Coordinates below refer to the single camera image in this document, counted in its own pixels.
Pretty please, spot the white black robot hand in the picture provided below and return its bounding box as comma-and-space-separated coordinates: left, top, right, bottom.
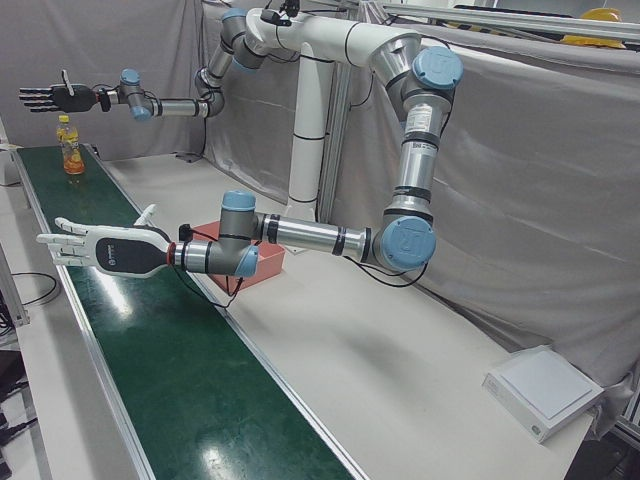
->
18, 69, 99, 115
35, 203, 175, 280

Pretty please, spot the pink plastic basket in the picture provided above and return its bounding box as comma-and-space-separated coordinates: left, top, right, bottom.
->
192, 219, 287, 295

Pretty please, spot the yellow orange drink bottle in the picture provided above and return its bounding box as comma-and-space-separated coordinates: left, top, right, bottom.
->
55, 114, 85, 175

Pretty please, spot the grey fabric curtain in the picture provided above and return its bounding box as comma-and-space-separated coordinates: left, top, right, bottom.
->
199, 0, 640, 441
0, 0, 209, 161

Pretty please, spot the white conveyor control box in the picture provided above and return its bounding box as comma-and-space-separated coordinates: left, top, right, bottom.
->
0, 143, 19, 187

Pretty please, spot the green conveyor belt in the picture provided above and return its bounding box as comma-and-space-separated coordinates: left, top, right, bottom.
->
12, 143, 371, 480

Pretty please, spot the black floor equipment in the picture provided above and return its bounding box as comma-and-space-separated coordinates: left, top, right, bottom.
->
0, 349, 39, 446

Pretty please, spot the white robot torso column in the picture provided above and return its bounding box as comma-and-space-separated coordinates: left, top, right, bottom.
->
244, 7, 422, 206

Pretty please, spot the white flat box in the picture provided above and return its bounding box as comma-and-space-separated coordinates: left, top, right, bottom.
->
482, 344, 605, 444

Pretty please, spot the yellow hard hat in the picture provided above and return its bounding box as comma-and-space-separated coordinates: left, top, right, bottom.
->
559, 32, 627, 50
581, 6, 622, 24

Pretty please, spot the thin black floor cable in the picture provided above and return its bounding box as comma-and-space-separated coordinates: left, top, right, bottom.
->
9, 272, 60, 307

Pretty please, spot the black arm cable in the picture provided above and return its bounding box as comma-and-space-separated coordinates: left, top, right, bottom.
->
169, 249, 432, 309

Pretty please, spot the aluminium frame post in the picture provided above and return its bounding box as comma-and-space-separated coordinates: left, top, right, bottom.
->
0, 244, 30, 329

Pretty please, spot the black torso camera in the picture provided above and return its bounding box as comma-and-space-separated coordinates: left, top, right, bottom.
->
259, 0, 301, 27

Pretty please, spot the aluminium support post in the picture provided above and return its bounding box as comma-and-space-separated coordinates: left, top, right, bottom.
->
317, 62, 352, 216

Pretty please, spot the long aluminium frame beam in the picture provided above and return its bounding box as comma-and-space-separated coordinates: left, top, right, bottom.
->
359, 0, 640, 44

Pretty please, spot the aluminium frame corner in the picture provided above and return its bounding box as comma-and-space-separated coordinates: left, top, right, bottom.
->
612, 384, 640, 444

